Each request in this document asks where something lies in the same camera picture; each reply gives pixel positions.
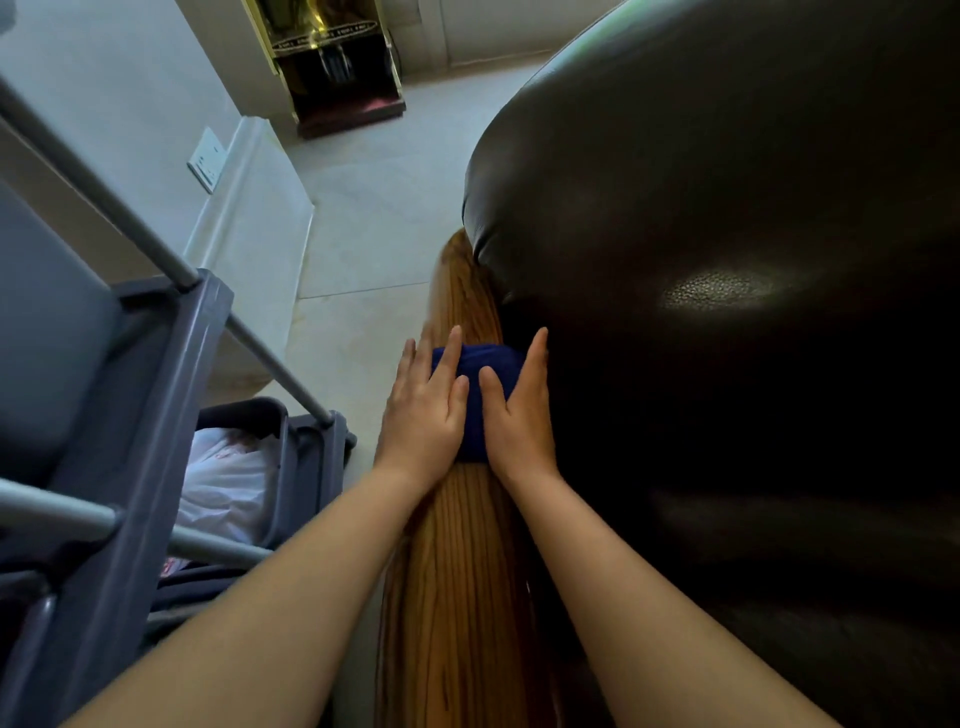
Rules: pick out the silver metal cart pole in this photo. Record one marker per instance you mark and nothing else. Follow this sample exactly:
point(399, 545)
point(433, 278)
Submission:
point(82, 521)
point(135, 225)

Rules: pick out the white plastic bag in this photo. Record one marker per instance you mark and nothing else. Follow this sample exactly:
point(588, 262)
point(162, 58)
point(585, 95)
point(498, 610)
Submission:
point(225, 480)

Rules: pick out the person's right thumb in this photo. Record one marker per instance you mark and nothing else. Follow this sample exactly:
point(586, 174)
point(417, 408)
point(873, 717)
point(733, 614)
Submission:
point(493, 394)

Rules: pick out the person's right hand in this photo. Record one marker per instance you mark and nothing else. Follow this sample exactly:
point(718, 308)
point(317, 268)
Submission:
point(521, 435)

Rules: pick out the person's right forearm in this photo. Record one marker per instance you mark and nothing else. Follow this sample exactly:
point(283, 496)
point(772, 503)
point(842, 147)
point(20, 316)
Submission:
point(645, 622)

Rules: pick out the person's left forearm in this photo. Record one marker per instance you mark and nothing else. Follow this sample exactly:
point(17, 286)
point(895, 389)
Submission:
point(270, 607)

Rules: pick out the white wall socket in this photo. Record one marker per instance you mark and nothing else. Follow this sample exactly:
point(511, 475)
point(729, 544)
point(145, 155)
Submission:
point(207, 160)

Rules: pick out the person's left thumb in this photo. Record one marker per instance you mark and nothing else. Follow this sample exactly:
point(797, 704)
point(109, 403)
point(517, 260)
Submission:
point(459, 401)

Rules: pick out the dark brown leather sofa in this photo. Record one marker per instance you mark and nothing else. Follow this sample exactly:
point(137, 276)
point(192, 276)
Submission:
point(735, 315)

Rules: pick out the person's left hand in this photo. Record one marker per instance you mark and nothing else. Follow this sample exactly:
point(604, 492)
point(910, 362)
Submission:
point(421, 420)

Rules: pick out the wooden sofa armrest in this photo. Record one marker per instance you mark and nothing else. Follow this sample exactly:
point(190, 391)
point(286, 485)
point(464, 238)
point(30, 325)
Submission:
point(457, 600)

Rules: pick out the grey plastic cleaning cart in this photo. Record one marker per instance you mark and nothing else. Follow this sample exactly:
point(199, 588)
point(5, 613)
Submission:
point(97, 420)

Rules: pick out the gold shoe polishing machine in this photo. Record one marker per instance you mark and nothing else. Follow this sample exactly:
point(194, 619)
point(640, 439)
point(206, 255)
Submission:
point(334, 64)

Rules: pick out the dark blue cleaning cloth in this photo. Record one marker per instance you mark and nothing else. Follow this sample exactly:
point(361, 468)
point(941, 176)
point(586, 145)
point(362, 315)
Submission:
point(480, 382)

